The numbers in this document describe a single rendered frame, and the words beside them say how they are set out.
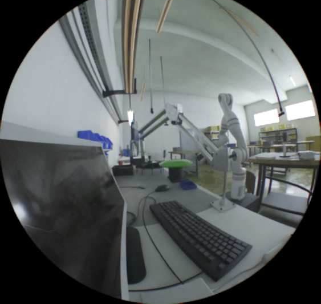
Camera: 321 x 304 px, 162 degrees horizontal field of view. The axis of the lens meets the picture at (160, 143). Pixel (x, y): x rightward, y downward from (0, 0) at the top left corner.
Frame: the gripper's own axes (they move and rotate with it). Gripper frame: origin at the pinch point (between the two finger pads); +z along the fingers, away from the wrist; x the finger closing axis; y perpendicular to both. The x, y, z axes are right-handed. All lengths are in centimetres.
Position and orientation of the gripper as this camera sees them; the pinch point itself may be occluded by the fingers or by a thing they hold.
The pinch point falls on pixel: (190, 160)
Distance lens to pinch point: 102.2
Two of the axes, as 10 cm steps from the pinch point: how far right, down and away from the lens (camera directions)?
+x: 4.7, 0.0, 8.8
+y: 5.5, 7.8, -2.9
